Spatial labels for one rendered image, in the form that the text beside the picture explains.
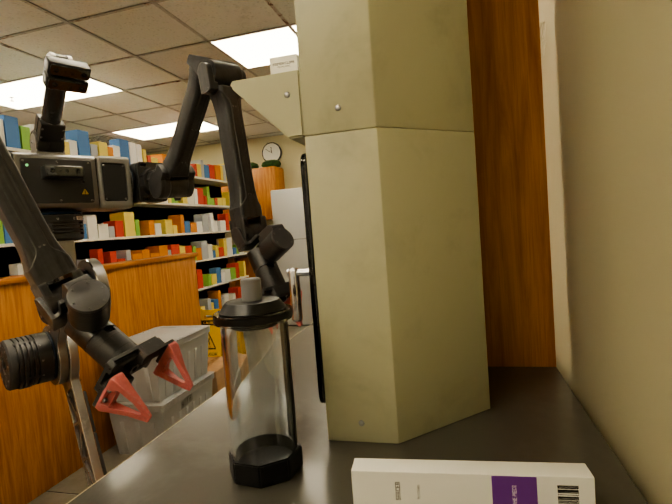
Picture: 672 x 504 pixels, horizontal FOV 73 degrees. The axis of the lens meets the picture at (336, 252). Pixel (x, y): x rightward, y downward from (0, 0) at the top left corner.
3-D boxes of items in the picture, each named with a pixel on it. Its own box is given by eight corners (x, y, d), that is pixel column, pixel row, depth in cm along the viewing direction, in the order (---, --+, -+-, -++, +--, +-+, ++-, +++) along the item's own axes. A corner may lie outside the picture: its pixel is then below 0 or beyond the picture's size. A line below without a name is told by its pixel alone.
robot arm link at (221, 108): (233, 74, 114) (194, 67, 106) (246, 65, 110) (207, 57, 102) (261, 243, 114) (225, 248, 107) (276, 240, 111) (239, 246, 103)
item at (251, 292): (299, 318, 65) (295, 273, 65) (265, 334, 57) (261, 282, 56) (245, 318, 69) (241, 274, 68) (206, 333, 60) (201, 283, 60)
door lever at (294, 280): (319, 322, 74) (324, 319, 76) (315, 264, 73) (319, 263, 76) (289, 323, 75) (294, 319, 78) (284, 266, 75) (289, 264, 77)
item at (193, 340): (216, 370, 317) (212, 324, 315) (162, 405, 258) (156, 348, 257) (164, 370, 328) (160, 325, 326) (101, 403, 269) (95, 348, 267)
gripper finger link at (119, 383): (181, 387, 69) (137, 348, 70) (147, 411, 62) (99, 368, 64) (163, 416, 71) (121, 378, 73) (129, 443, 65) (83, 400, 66)
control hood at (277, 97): (351, 161, 99) (348, 115, 99) (303, 136, 68) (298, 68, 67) (302, 167, 102) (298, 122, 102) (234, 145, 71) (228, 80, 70)
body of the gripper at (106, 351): (164, 342, 75) (132, 314, 76) (116, 368, 65) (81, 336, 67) (149, 369, 77) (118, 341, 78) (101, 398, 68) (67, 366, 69)
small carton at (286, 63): (308, 96, 82) (305, 63, 82) (299, 89, 77) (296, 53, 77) (282, 100, 83) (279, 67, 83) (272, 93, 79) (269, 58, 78)
